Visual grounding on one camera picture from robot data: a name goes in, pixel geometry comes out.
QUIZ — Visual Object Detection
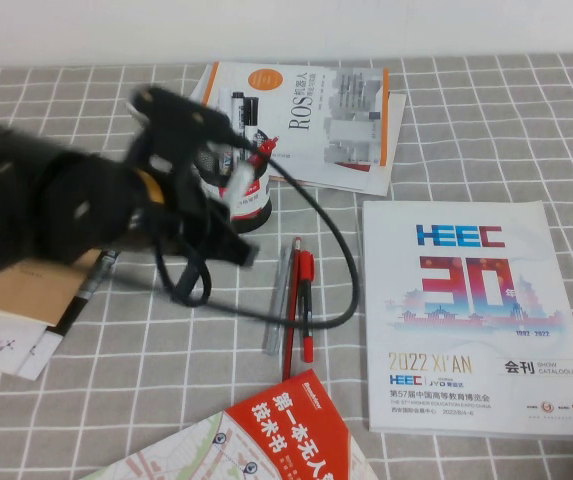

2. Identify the black mesh pen holder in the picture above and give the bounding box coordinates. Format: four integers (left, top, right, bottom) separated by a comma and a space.
193, 127, 273, 235

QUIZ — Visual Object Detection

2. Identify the white leaflet with logo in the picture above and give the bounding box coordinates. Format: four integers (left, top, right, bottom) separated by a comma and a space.
187, 64, 217, 107

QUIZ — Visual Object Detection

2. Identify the brown kraft notebook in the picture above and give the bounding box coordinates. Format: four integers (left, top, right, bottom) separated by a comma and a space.
0, 249, 103, 329

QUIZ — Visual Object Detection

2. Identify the red and black marker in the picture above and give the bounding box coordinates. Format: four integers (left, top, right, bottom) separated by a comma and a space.
297, 250, 316, 364

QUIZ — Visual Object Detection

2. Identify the grey checked tablecloth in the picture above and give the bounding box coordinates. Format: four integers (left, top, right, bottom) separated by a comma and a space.
0, 52, 573, 480

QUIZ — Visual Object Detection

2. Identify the grey pen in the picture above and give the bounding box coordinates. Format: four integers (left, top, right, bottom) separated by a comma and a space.
263, 245, 292, 356

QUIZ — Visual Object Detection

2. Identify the red book with map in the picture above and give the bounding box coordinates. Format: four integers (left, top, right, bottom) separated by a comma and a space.
80, 368, 380, 480

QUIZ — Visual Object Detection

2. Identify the slim white marker black cap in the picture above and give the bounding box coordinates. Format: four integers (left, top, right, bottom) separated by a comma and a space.
244, 96, 260, 142

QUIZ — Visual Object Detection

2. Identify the dark red pencil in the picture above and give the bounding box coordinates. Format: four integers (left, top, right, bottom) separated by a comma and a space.
281, 236, 302, 384

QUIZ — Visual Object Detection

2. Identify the black cable with connector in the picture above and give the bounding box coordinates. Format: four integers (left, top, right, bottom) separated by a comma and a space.
168, 199, 213, 307

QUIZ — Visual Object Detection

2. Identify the white HEEC show catalogue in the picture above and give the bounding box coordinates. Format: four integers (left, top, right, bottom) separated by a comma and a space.
361, 200, 573, 442

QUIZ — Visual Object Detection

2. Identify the red pen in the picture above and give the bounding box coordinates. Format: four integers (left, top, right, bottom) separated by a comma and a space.
249, 136, 280, 167

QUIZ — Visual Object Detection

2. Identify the white marker black tip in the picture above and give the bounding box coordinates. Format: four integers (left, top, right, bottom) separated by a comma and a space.
230, 91, 247, 137

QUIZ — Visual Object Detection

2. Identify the long black camera cable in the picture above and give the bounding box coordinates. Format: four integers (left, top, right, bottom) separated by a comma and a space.
153, 134, 360, 331

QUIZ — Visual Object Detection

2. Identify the white folded leaflet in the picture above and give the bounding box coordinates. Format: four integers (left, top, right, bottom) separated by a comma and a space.
0, 304, 67, 382

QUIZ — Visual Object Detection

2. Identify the white magazine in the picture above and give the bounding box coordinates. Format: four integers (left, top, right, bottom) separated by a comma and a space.
265, 91, 407, 198

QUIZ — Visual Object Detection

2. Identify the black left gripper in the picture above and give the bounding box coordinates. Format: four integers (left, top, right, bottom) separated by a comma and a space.
130, 124, 262, 271

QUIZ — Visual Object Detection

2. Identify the white orange ROS book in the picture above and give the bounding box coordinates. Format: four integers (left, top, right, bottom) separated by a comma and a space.
200, 61, 390, 169

